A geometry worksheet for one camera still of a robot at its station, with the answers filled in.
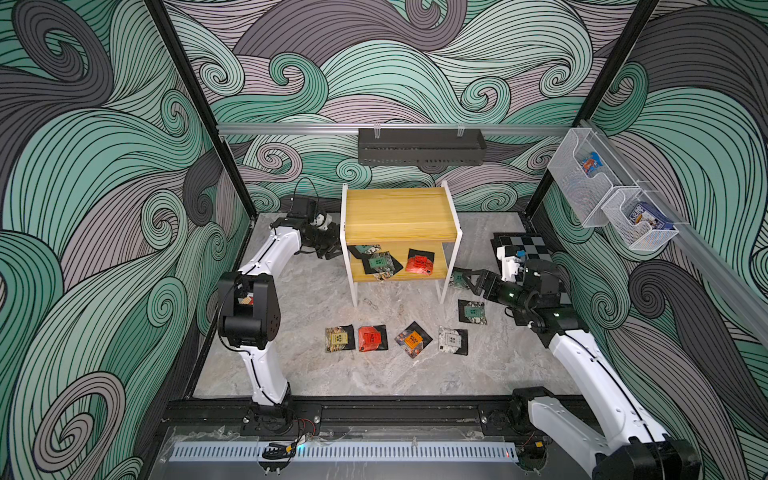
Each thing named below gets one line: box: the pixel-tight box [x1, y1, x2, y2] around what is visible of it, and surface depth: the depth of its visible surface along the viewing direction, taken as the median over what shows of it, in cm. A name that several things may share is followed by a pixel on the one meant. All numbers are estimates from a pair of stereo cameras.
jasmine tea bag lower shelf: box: [362, 251, 404, 281], surface depth 85 cm
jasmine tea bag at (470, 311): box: [458, 299, 488, 325], surface depth 94 cm
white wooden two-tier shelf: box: [340, 181, 463, 307], surface depth 81 cm
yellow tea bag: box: [325, 324, 356, 353], surface depth 89 cm
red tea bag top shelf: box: [358, 325, 389, 352], surface depth 89 cm
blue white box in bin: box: [628, 202, 674, 230], surface depth 67 cm
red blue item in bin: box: [582, 152, 604, 176], surface depth 85 cm
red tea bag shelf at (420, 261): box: [406, 248, 435, 276], surface depth 87 cm
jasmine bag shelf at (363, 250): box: [346, 244, 382, 259], surface depth 90 cm
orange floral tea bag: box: [394, 321, 433, 359], surface depth 89 cm
